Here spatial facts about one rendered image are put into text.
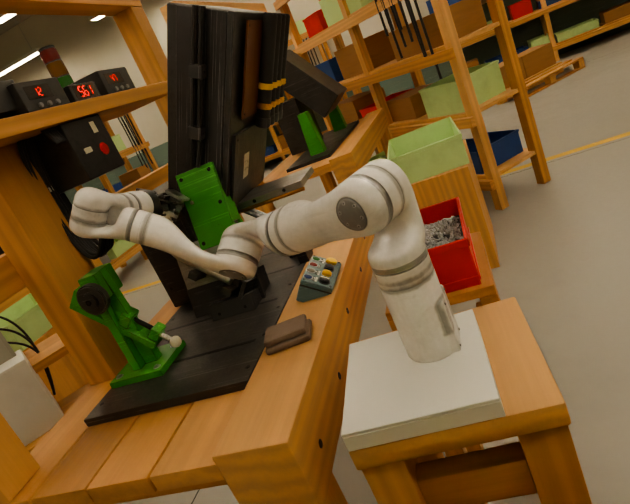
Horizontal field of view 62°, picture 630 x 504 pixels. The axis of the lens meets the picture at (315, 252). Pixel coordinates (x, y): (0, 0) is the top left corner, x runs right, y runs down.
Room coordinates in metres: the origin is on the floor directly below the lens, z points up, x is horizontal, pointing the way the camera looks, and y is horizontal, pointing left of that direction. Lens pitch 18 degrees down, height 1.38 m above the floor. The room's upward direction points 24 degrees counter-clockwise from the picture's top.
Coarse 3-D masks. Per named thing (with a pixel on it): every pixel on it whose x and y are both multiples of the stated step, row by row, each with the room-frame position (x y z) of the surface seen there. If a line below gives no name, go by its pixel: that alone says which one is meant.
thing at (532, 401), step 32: (480, 320) 0.85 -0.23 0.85; (512, 320) 0.81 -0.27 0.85; (512, 352) 0.73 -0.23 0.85; (512, 384) 0.65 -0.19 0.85; (544, 384) 0.63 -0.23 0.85; (512, 416) 0.60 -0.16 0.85; (544, 416) 0.59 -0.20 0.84; (384, 448) 0.65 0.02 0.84; (416, 448) 0.64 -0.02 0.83; (448, 448) 0.62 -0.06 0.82
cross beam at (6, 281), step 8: (160, 168) 2.06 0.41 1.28; (144, 176) 1.99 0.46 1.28; (152, 176) 1.98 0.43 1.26; (160, 176) 2.02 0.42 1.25; (136, 184) 1.87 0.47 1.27; (144, 184) 1.91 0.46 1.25; (152, 184) 1.95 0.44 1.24; (160, 184) 2.00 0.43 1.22; (120, 192) 1.77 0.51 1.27; (0, 256) 1.30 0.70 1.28; (0, 264) 1.25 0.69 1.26; (8, 264) 1.27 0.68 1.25; (0, 272) 1.24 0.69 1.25; (8, 272) 1.26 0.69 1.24; (16, 272) 1.28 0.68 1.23; (0, 280) 1.23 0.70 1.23; (8, 280) 1.25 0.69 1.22; (16, 280) 1.26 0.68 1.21; (0, 288) 1.22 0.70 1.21; (8, 288) 1.23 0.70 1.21; (16, 288) 1.25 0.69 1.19; (0, 296) 1.21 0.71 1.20; (8, 296) 1.22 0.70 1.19
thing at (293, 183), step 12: (312, 168) 1.55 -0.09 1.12; (276, 180) 1.57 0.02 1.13; (288, 180) 1.48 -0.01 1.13; (300, 180) 1.41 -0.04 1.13; (252, 192) 1.55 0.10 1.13; (264, 192) 1.46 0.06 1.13; (276, 192) 1.43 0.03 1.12; (288, 192) 1.42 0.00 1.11; (240, 204) 1.47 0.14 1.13; (252, 204) 1.46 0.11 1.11; (264, 204) 1.45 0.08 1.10
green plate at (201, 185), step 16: (176, 176) 1.42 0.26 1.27; (192, 176) 1.40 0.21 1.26; (208, 176) 1.38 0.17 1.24; (192, 192) 1.40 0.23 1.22; (208, 192) 1.38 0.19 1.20; (224, 192) 1.40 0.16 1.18; (192, 208) 1.39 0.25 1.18; (208, 208) 1.37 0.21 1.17; (224, 208) 1.36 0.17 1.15; (192, 224) 1.39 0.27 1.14; (208, 224) 1.37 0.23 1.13; (224, 224) 1.35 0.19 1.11; (208, 240) 1.36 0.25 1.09
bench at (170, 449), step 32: (160, 320) 1.55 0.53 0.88; (96, 384) 1.27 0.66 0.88; (64, 416) 1.16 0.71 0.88; (160, 416) 0.96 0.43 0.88; (192, 416) 0.91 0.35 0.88; (224, 416) 0.86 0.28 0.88; (64, 448) 1.00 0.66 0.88; (96, 448) 0.95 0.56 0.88; (128, 448) 0.89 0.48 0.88; (160, 448) 0.85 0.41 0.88; (192, 448) 0.80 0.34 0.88; (32, 480) 0.93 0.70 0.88; (64, 480) 0.88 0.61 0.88; (96, 480) 0.83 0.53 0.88; (128, 480) 0.79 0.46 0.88; (160, 480) 0.77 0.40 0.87; (192, 480) 0.75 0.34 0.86; (224, 480) 0.83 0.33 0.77
